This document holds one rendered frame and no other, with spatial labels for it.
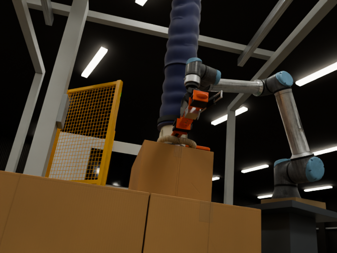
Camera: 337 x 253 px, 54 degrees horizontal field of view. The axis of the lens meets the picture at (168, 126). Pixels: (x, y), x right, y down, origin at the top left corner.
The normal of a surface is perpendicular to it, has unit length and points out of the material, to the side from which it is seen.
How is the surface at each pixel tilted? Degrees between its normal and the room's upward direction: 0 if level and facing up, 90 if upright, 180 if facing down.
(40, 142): 90
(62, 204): 90
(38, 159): 90
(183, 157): 90
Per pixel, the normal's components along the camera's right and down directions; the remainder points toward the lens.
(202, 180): 0.22, -0.36
